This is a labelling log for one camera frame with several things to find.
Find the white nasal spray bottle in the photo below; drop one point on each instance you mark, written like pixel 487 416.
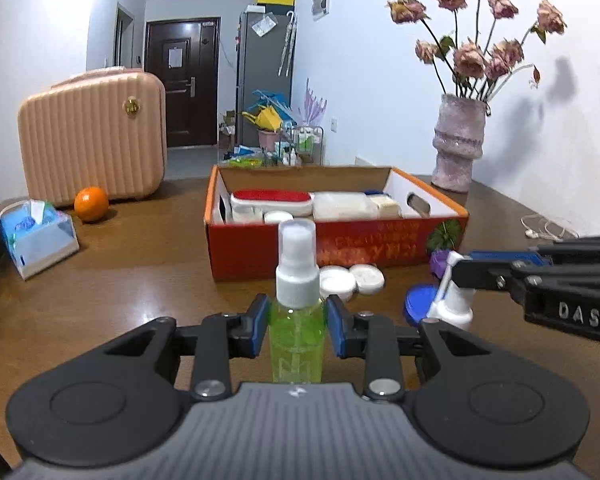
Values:
pixel 452 310

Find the red and white lint brush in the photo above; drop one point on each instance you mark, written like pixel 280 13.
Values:
pixel 272 202

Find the folded white umbrella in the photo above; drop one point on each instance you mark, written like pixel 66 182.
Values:
pixel 287 45

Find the purple small container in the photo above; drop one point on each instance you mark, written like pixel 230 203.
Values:
pixel 439 262

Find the pink textured vase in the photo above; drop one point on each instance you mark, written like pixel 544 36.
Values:
pixel 457 145

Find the red cardboard box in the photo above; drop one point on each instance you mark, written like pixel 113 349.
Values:
pixel 370 245

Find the dried pink roses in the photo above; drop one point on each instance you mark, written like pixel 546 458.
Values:
pixel 470 57

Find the dark brown entrance door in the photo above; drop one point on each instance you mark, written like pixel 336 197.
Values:
pixel 180 95

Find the orange fruit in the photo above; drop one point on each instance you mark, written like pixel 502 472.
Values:
pixel 91 205

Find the white plastic bottle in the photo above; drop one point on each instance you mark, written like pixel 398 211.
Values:
pixel 345 206

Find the yellow box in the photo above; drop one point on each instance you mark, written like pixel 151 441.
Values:
pixel 276 2

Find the grey side door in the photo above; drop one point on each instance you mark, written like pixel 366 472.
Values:
pixel 124 35

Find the grey refrigerator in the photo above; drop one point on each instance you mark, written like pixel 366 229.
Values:
pixel 260 70

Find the pink flower pot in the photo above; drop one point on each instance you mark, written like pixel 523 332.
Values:
pixel 268 140

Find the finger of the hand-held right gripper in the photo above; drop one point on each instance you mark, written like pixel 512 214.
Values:
pixel 570 250
pixel 480 274

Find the white wall socket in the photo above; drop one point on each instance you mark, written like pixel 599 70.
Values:
pixel 335 125

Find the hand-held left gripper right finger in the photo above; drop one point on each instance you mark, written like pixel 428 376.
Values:
pixel 336 327

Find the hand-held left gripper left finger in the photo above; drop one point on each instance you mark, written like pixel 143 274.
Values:
pixel 260 322

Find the yellow watering can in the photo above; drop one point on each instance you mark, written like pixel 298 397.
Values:
pixel 266 119

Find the green spray bottle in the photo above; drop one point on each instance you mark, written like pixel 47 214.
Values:
pixel 297 330

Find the purple feather decoration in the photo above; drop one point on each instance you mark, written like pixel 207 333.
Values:
pixel 314 105

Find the pink ribbed suitcase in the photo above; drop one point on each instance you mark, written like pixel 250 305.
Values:
pixel 90 135

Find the blue folding rack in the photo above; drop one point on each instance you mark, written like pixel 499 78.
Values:
pixel 270 97

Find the white round lid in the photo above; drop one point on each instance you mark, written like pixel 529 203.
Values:
pixel 369 277
pixel 336 284
pixel 279 217

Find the paper note in plastic sleeve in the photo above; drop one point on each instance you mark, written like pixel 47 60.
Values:
pixel 263 25

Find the blue tissue box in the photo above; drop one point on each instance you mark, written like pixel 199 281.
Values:
pixel 45 242

